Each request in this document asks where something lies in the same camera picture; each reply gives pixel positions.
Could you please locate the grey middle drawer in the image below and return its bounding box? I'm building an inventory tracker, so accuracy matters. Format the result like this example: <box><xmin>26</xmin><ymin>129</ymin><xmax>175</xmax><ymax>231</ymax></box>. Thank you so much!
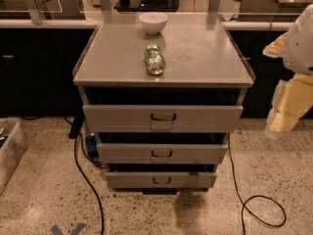
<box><xmin>97</xmin><ymin>144</ymin><xmax>228</xmax><ymax>165</ymax></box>

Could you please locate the black floor cable right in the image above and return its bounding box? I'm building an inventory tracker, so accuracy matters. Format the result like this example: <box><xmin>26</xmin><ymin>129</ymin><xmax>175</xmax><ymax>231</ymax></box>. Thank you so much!
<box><xmin>227</xmin><ymin>137</ymin><xmax>288</xmax><ymax>235</ymax></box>

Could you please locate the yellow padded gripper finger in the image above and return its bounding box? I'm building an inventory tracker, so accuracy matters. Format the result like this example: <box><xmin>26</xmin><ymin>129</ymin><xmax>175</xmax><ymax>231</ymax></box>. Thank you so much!
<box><xmin>262</xmin><ymin>33</ymin><xmax>287</xmax><ymax>58</ymax></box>
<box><xmin>265</xmin><ymin>73</ymin><xmax>313</xmax><ymax>139</ymax></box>

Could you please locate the blue power adapter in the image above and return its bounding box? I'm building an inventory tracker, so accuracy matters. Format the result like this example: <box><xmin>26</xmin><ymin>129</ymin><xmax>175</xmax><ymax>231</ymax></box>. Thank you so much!
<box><xmin>85</xmin><ymin>136</ymin><xmax>98</xmax><ymax>159</ymax></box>

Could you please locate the long white counter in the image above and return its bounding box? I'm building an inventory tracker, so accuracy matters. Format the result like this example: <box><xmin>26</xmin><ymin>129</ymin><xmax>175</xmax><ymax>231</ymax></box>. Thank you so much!
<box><xmin>0</xmin><ymin>20</ymin><xmax>291</xmax><ymax>31</ymax></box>

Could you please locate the grey bottom drawer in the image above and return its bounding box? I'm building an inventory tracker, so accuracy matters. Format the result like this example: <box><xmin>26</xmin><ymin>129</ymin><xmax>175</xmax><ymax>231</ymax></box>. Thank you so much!
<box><xmin>107</xmin><ymin>172</ymin><xmax>217</xmax><ymax>189</ymax></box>

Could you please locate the grey drawer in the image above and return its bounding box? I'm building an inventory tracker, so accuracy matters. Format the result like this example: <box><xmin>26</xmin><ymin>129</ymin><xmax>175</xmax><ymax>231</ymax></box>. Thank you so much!
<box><xmin>97</xmin><ymin>144</ymin><xmax>228</xmax><ymax>165</ymax></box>
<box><xmin>107</xmin><ymin>172</ymin><xmax>217</xmax><ymax>189</ymax></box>
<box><xmin>83</xmin><ymin>105</ymin><xmax>243</xmax><ymax>133</ymax></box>

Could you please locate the grey drawer cabinet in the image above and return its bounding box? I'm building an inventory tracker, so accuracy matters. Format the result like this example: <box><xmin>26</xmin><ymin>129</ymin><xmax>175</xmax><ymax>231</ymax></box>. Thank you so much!
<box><xmin>71</xmin><ymin>12</ymin><xmax>256</xmax><ymax>194</ymax></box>

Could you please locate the green soda can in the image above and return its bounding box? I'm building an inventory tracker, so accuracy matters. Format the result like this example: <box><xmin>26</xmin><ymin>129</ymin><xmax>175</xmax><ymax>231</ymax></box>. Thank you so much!
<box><xmin>144</xmin><ymin>44</ymin><xmax>166</xmax><ymax>75</ymax></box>

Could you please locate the black floor cable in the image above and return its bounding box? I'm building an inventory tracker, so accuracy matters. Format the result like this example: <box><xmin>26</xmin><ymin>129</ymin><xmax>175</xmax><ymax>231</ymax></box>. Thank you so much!
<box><xmin>227</xmin><ymin>137</ymin><xmax>288</xmax><ymax>235</ymax></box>
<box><xmin>62</xmin><ymin>115</ymin><xmax>106</xmax><ymax>235</ymax></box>

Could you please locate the grey top drawer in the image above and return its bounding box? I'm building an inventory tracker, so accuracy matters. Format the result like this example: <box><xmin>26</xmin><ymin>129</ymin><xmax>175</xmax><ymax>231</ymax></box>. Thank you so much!
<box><xmin>83</xmin><ymin>105</ymin><xmax>243</xmax><ymax>133</ymax></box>

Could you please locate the clear plastic storage bin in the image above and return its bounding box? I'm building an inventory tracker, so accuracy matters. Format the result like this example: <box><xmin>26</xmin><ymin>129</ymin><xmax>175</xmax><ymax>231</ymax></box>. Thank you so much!
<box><xmin>0</xmin><ymin>117</ymin><xmax>27</xmax><ymax>194</ymax></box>

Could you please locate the black floor cable left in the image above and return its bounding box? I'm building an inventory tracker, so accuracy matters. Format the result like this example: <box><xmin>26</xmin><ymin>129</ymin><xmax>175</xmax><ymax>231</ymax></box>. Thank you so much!
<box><xmin>62</xmin><ymin>115</ymin><xmax>106</xmax><ymax>235</ymax></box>

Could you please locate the white bowl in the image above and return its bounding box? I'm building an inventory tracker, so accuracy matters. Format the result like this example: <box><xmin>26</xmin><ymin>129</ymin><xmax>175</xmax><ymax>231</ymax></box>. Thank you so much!
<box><xmin>139</xmin><ymin>12</ymin><xmax>168</xmax><ymax>35</ymax></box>

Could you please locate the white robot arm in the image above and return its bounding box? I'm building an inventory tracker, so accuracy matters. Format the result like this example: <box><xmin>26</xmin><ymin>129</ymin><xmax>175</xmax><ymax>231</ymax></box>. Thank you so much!
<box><xmin>262</xmin><ymin>5</ymin><xmax>313</xmax><ymax>139</ymax></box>

